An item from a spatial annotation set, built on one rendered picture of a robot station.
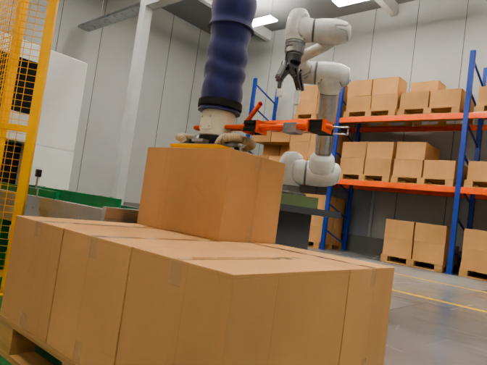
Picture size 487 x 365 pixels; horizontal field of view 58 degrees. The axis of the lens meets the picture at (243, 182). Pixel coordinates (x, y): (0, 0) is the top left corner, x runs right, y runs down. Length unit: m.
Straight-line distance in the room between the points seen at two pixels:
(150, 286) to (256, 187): 0.92
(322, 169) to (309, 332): 1.49
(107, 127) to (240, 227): 10.69
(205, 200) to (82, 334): 0.77
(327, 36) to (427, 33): 9.61
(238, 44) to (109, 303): 1.41
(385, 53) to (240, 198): 10.16
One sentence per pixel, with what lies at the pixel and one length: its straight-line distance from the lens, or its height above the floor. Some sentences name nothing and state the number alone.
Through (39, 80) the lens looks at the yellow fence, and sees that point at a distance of 2.97.
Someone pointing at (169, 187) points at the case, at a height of 0.75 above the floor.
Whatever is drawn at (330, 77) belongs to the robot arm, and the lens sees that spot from 2.57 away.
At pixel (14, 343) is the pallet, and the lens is 1.99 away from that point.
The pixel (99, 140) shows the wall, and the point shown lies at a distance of 12.36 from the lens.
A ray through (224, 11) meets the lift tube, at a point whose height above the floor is 1.64.
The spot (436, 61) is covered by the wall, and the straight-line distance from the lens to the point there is 11.28.
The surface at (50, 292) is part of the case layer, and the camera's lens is 1.71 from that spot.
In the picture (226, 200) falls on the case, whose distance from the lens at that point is 1.87.
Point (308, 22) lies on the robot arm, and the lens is 2.08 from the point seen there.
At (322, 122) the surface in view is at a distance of 1.85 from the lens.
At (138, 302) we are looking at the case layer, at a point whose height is 0.40.
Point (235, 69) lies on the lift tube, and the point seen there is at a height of 1.37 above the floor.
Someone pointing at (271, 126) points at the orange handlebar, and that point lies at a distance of 1.99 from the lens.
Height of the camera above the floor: 0.70
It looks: 3 degrees up
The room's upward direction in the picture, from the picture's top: 8 degrees clockwise
